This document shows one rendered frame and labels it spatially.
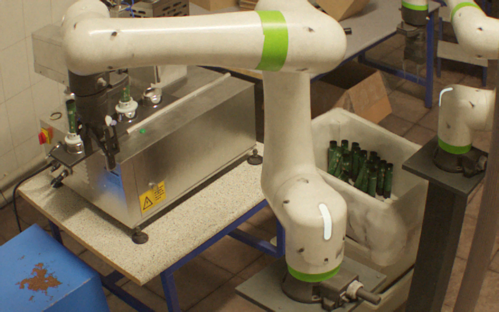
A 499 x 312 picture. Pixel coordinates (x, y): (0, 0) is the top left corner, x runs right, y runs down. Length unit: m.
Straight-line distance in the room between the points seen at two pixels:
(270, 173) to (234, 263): 1.57
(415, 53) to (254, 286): 0.91
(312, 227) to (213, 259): 1.74
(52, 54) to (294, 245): 1.01
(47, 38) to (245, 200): 0.85
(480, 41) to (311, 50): 0.54
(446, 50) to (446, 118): 2.91
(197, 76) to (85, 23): 1.23
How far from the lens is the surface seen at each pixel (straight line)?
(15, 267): 2.30
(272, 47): 1.20
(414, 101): 4.46
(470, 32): 1.60
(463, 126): 1.97
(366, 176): 2.65
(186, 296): 2.94
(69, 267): 2.23
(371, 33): 3.45
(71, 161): 1.94
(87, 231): 2.13
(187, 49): 1.17
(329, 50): 1.24
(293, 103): 1.47
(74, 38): 1.13
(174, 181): 2.10
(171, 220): 2.12
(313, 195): 1.46
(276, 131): 1.50
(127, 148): 1.97
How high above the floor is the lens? 2.01
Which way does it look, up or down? 32 degrees down
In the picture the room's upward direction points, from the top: 2 degrees counter-clockwise
